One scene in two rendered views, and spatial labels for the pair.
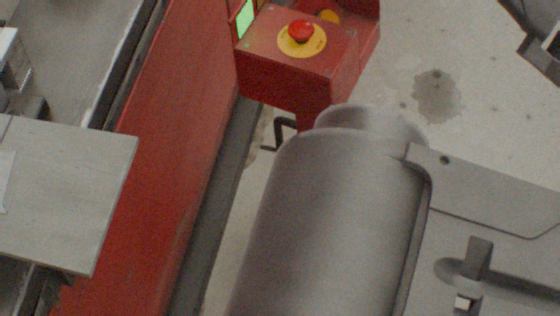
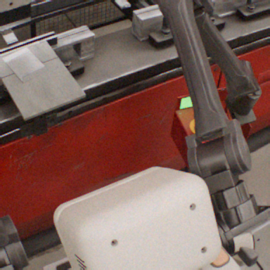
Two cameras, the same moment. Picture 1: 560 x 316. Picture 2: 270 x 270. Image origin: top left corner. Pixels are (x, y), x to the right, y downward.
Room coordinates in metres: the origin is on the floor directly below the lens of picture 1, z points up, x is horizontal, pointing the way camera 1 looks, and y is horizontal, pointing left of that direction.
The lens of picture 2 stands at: (-0.09, -0.50, 1.97)
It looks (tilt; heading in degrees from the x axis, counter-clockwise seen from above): 49 degrees down; 34
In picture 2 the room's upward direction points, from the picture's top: 6 degrees clockwise
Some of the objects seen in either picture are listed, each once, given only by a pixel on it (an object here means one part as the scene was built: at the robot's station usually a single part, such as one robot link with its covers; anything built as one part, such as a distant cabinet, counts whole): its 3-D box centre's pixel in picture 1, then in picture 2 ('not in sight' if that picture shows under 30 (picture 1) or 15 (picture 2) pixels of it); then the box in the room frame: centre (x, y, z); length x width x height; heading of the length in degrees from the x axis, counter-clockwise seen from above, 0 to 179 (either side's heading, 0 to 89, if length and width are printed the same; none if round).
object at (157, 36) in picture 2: not in sight; (188, 29); (1.19, 0.19, 0.89); 0.30 x 0.05 x 0.03; 160
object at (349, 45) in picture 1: (309, 29); (211, 128); (0.98, -0.06, 0.75); 0.20 x 0.16 x 0.18; 149
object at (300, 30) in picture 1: (301, 34); not in sight; (0.93, -0.05, 0.79); 0.04 x 0.04 x 0.04
